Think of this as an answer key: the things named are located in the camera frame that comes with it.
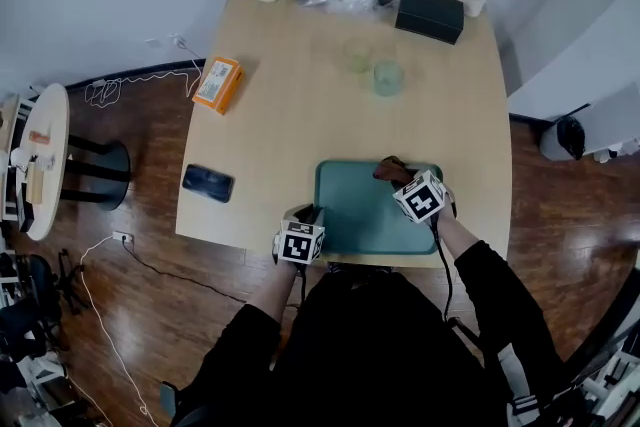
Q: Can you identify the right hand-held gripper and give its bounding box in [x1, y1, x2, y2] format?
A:
[392, 168, 458, 226]

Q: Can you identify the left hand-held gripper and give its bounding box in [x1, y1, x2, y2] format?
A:
[272, 203, 327, 266]

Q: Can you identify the brown cloth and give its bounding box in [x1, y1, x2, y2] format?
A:
[372, 155, 416, 187]

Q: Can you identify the green plastic tray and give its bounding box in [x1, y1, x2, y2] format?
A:
[314, 159, 445, 256]

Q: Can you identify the person's right forearm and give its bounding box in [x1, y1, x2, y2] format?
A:
[434, 209, 481, 261]

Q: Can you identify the person's left forearm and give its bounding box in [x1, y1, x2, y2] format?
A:
[257, 259, 302, 324]

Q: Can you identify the black smartphone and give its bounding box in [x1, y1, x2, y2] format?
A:
[181, 163, 235, 204]

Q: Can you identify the greenish glass cup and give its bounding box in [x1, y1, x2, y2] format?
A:
[372, 59, 405, 97]

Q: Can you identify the yellowish glass cup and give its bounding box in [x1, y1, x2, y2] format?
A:
[343, 37, 374, 74]

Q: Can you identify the grey bin with black bag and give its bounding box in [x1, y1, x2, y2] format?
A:
[538, 114, 587, 162]

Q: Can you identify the person's black clothed body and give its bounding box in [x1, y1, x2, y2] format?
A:
[172, 239, 566, 427]

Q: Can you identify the orange cardboard box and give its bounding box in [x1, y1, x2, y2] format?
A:
[191, 56, 246, 116]

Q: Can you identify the black rectangular box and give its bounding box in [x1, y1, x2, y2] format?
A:
[394, 0, 466, 46]

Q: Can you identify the white water dispenser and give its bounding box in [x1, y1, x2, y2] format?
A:
[584, 82, 640, 156]

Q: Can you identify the black chair grey armrest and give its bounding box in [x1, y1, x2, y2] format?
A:
[159, 382, 179, 419]

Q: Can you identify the round white side table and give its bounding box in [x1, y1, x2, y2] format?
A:
[2, 82, 70, 242]

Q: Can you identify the wooden block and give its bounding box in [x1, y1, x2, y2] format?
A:
[25, 162, 45, 205]

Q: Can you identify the black office chair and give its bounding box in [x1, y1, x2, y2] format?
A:
[0, 249, 86, 366]

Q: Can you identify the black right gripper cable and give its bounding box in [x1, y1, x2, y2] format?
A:
[428, 217, 454, 324]

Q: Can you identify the black floor cable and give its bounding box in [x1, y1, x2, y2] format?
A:
[122, 239, 301, 309]

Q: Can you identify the white charger cable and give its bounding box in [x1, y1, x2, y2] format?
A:
[83, 33, 204, 110]

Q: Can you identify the black pedestal table base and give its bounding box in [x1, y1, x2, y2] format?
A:
[59, 134, 132, 212]

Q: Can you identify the long white floor cable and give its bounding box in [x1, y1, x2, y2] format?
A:
[79, 234, 161, 427]

